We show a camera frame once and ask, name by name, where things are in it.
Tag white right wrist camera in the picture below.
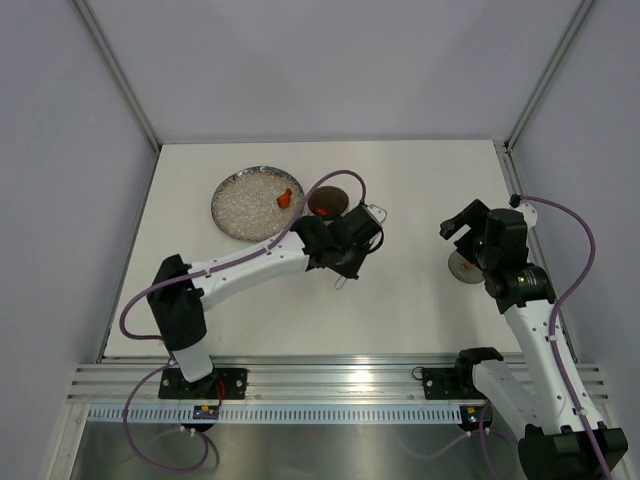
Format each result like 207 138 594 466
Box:
509 194 538 229

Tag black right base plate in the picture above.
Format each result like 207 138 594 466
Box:
421 367 487 400

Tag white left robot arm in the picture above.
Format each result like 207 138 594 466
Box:
146 203 387 398

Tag right aluminium frame post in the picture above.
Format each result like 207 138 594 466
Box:
504 0 599 155

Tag orange chicken drumstick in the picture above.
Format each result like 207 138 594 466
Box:
276 188 293 209

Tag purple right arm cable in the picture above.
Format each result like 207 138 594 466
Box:
399 194 621 480

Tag left aluminium frame post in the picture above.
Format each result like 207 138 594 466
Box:
70 0 162 156

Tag grey lid with orange strap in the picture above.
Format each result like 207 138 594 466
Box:
448 251 484 285

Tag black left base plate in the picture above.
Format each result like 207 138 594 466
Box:
158 368 249 400

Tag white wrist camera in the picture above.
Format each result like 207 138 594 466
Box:
367 204 388 225
509 194 538 229

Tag grey speckled plate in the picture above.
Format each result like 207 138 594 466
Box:
211 166 305 242

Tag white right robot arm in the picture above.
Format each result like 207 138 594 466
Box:
440 195 628 479

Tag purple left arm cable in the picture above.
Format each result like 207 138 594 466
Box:
119 168 369 474

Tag pink handled metal tongs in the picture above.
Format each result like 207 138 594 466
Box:
334 276 349 290

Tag white perforated cable duct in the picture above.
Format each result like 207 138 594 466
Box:
88 404 462 425

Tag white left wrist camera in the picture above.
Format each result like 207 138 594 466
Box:
367 204 388 225

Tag aluminium front rail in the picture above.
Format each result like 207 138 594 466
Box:
67 352 609 404

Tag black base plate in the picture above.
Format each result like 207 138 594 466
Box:
158 368 249 400
421 367 487 400

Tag grey cylindrical lunch box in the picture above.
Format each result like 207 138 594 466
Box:
307 185 349 221

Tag aluminium frame post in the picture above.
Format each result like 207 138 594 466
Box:
70 0 162 156
504 0 599 155

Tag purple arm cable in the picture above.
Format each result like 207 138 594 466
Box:
399 194 621 480
119 168 369 474

